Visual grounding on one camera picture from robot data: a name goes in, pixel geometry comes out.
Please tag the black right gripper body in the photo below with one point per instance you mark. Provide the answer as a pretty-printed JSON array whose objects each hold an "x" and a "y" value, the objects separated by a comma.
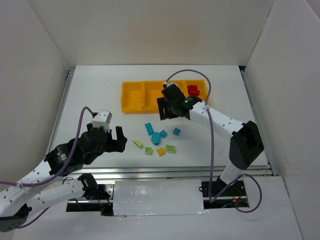
[{"x": 164, "y": 108}]

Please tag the light green sloped lego brick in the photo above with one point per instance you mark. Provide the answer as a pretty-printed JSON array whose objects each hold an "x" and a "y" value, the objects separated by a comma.
[{"x": 138, "y": 143}]

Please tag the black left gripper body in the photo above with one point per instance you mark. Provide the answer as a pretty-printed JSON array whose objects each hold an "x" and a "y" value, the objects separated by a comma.
[{"x": 110, "y": 141}]

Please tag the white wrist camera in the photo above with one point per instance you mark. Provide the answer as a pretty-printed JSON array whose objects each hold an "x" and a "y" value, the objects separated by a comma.
[
  {"x": 168, "y": 83},
  {"x": 102, "y": 119}
]

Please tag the teal oval lego brick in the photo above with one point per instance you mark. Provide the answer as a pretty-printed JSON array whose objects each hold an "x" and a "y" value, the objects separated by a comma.
[{"x": 156, "y": 138}]

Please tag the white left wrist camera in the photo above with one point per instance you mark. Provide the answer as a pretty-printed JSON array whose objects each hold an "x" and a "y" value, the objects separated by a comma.
[{"x": 102, "y": 119}]

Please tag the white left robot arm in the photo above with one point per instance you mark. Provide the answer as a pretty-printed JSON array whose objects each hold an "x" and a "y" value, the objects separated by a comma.
[{"x": 31, "y": 195}]

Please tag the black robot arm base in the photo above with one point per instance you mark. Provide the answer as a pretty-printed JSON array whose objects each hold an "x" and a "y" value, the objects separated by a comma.
[{"x": 92, "y": 191}]

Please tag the aluminium table edge rail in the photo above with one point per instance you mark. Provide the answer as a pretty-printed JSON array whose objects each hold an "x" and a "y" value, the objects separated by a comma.
[{"x": 108, "y": 174}]

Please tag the small yellow square lego brick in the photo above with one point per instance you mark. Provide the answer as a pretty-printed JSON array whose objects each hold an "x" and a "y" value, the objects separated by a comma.
[{"x": 160, "y": 152}]

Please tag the red rectangular lego brick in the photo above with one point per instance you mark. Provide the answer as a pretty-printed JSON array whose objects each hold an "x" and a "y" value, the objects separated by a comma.
[{"x": 195, "y": 93}]

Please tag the light green rectangular lego brick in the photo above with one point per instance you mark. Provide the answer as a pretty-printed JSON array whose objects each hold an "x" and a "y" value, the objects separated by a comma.
[{"x": 170, "y": 149}]

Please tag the long teal lego brick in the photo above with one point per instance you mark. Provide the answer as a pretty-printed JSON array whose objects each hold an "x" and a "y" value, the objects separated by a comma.
[{"x": 149, "y": 128}]

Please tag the white foil covered panel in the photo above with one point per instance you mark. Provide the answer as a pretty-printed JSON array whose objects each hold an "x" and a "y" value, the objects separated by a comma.
[{"x": 157, "y": 198}]

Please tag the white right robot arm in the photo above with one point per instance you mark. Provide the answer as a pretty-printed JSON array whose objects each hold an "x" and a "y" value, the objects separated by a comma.
[{"x": 245, "y": 142}]

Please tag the yellow four-compartment bin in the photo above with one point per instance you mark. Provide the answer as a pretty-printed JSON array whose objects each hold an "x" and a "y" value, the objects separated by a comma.
[{"x": 139, "y": 97}]

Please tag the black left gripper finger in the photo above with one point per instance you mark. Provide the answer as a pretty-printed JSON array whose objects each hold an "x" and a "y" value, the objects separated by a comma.
[
  {"x": 90, "y": 127},
  {"x": 119, "y": 144}
]

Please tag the teal square lego brick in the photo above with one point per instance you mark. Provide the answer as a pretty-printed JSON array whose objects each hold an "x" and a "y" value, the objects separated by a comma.
[
  {"x": 176, "y": 131},
  {"x": 163, "y": 134}
]

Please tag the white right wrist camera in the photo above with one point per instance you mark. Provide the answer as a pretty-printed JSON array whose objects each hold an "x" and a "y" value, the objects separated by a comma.
[{"x": 168, "y": 83}]

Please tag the light green square lego brick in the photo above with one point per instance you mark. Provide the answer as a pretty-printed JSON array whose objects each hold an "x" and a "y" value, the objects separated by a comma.
[{"x": 148, "y": 151}]

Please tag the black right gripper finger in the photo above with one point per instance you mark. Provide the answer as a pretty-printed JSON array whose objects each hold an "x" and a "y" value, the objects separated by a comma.
[
  {"x": 162, "y": 108},
  {"x": 186, "y": 114}
]

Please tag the red oval lego brick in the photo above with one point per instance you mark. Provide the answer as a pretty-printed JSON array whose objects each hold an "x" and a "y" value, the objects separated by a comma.
[{"x": 191, "y": 88}]

